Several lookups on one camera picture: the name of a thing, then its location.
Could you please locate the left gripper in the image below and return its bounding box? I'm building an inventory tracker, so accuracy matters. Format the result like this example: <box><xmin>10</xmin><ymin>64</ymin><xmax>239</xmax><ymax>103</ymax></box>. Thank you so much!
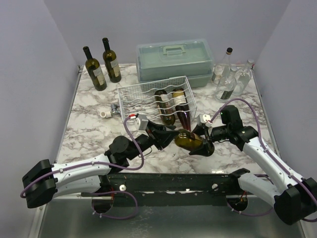
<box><xmin>127</xmin><ymin>120</ymin><xmax>179</xmax><ymax>161</ymax></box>

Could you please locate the dark bottle silver neck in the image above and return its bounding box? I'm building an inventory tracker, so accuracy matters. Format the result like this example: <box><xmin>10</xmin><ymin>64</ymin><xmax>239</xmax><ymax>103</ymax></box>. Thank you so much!
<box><xmin>155</xmin><ymin>90</ymin><xmax>176</xmax><ymax>125</ymax></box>

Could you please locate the white wire wine rack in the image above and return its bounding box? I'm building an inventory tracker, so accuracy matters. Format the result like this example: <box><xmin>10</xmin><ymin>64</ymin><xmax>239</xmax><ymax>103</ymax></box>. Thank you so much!
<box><xmin>117</xmin><ymin>76</ymin><xmax>197</xmax><ymax>123</ymax></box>

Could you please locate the red wine bottle gold cap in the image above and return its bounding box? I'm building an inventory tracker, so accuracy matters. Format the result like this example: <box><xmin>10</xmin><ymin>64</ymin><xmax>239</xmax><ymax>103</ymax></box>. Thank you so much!
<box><xmin>172</xmin><ymin>87</ymin><xmax>191</xmax><ymax>131</ymax></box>

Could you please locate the clear bottle dark label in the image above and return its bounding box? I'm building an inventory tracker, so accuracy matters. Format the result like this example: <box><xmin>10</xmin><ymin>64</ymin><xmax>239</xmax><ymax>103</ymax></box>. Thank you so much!
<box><xmin>214</xmin><ymin>65</ymin><xmax>238</xmax><ymax>102</ymax></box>

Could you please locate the clear bottle cream label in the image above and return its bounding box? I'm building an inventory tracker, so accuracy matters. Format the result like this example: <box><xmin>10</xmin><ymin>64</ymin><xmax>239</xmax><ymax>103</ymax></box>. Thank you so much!
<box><xmin>211</xmin><ymin>48</ymin><xmax>233</xmax><ymax>85</ymax></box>

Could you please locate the clear bottle silver cap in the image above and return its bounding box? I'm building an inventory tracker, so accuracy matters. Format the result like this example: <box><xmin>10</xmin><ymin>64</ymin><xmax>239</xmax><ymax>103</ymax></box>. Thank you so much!
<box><xmin>233</xmin><ymin>59</ymin><xmax>255</xmax><ymax>96</ymax></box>

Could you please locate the dark wine bottle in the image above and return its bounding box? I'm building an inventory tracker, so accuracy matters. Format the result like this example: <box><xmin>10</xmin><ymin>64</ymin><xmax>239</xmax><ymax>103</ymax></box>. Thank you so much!
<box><xmin>102</xmin><ymin>38</ymin><xmax>121</xmax><ymax>83</ymax></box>
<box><xmin>83</xmin><ymin>46</ymin><xmax>107</xmax><ymax>91</ymax></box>

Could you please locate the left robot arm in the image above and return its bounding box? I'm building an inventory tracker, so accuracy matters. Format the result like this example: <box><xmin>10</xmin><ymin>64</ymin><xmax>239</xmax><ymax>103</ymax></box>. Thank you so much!
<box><xmin>20</xmin><ymin>121</ymin><xmax>179</xmax><ymax>208</ymax></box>

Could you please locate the green plastic toolbox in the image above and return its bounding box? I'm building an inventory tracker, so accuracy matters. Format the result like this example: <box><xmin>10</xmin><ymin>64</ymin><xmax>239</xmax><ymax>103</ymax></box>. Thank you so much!
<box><xmin>136</xmin><ymin>39</ymin><xmax>214</xmax><ymax>88</ymax></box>

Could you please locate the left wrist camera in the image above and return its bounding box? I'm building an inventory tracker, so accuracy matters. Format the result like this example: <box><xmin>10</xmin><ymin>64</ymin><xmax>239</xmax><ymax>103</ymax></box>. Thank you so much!
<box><xmin>129</xmin><ymin>114</ymin><xmax>149</xmax><ymax>131</ymax></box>

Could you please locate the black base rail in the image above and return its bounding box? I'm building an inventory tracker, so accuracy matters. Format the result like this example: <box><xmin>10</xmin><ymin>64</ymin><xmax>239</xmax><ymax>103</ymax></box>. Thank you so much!
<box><xmin>92</xmin><ymin>169</ymin><xmax>251</xmax><ymax>211</ymax></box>

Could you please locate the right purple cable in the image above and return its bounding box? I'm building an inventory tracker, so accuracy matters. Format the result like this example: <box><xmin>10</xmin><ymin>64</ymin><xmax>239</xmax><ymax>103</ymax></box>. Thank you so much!
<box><xmin>210</xmin><ymin>98</ymin><xmax>317</xmax><ymax>223</ymax></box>

